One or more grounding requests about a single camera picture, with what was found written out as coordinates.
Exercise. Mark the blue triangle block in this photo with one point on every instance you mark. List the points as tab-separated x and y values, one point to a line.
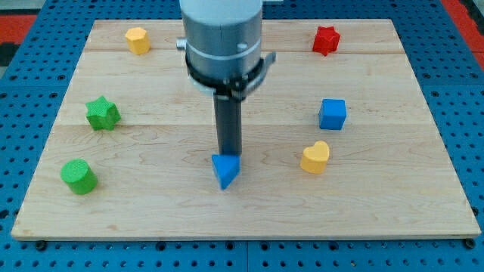
226	168

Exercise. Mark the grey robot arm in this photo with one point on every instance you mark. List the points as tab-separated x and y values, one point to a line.
223	46

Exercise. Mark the green star block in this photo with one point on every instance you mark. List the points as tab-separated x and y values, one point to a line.
102	114

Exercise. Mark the blue cube block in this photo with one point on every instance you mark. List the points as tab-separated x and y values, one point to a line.
332	114

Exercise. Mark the green cylinder block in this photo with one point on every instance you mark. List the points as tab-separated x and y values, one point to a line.
78	176

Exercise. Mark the red star block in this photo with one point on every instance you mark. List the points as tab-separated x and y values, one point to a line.
326	40

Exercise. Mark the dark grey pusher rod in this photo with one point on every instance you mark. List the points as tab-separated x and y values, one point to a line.
228	126

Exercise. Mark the yellow heart block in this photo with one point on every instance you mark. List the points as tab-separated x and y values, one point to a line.
314	158

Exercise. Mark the yellow hexagon block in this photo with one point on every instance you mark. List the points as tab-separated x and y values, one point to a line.
137	40

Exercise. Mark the wooden board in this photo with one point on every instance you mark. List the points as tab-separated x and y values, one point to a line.
388	177

